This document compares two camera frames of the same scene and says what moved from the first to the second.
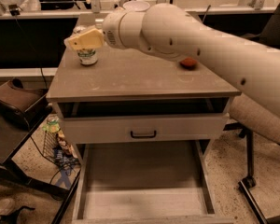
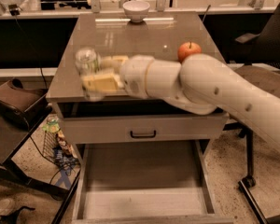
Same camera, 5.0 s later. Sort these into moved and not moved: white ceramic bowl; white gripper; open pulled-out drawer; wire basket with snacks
Moved: white gripper
Not moved: wire basket with snacks; open pulled-out drawer; white ceramic bowl
